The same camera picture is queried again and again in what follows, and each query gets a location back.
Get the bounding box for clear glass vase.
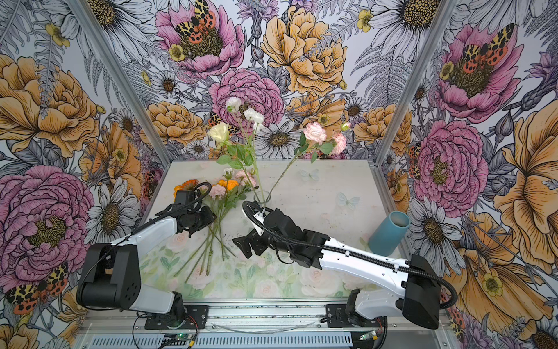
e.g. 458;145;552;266
253;190;271;212

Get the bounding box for pink carnation flower stem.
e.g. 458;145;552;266
269;122;353;194

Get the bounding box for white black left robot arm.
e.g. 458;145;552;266
76;182;217;328

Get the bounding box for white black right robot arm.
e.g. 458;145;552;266
233;202;458;330

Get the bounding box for teal cylindrical vase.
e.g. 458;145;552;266
369;211;411;256

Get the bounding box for orange yellow ranunculus stem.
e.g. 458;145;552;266
174;179;199;196

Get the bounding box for orange flower stem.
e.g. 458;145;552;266
217;180;239;191

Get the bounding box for pink white rose stem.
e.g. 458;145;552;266
218;169;260;209

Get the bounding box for green circuit board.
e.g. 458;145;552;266
159;334;198;348

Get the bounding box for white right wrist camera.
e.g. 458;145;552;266
249;202;267;224

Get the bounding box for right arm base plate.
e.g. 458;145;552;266
320;303;387;328

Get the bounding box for aluminium front rail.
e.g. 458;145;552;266
82;298;450;334

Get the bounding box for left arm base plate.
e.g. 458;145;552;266
144;305;209;330

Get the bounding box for left aluminium corner post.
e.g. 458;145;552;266
68;1;172;168

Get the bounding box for aluminium corner post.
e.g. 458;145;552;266
374;0;457;167
68;1;172;168

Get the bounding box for right aluminium corner post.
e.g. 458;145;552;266
374;0;457;167

